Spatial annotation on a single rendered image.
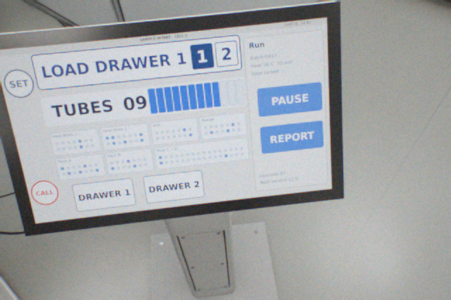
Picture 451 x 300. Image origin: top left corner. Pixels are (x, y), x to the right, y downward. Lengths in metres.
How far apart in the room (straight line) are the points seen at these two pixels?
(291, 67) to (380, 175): 1.33
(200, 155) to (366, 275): 1.17
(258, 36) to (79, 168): 0.34
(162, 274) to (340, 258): 0.67
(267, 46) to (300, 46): 0.05
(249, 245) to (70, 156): 1.09
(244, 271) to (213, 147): 1.02
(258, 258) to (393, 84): 1.13
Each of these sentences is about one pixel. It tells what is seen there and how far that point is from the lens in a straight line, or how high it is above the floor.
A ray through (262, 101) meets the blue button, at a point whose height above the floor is 1.10.
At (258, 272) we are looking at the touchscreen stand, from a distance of 1.63.
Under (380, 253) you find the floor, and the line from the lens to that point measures 1.77.
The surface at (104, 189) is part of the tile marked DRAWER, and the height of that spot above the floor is 1.01.
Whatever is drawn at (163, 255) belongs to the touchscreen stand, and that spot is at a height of 0.03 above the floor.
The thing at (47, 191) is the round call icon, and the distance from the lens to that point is 0.72.
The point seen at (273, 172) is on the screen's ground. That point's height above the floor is 1.01.
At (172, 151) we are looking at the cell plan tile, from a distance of 0.66.
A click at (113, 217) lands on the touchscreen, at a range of 0.71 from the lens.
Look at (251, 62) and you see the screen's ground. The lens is 0.64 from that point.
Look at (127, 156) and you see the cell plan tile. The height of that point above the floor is 1.05.
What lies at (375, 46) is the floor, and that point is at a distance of 2.43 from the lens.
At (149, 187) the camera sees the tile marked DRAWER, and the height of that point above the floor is 1.01.
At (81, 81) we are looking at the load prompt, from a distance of 0.66.
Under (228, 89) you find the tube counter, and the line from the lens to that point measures 0.64.
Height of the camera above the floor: 1.59
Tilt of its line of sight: 56 degrees down
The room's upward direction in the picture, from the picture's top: 4 degrees counter-clockwise
